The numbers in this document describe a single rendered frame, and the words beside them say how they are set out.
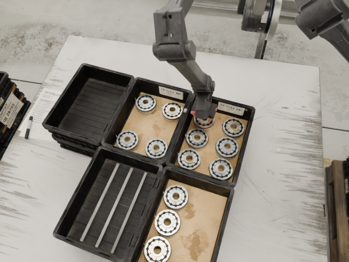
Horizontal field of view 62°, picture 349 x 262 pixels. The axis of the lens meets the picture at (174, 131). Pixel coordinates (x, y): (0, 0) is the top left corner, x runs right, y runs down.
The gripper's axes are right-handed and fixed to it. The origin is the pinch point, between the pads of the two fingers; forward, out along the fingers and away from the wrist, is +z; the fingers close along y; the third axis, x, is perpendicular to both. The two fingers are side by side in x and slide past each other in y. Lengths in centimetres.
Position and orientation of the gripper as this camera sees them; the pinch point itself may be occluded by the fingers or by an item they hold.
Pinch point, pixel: (203, 117)
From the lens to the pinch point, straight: 138.3
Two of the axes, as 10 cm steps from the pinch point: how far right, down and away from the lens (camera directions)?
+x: 3.5, -8.2, 4.5
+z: 0.3, 4.9, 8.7
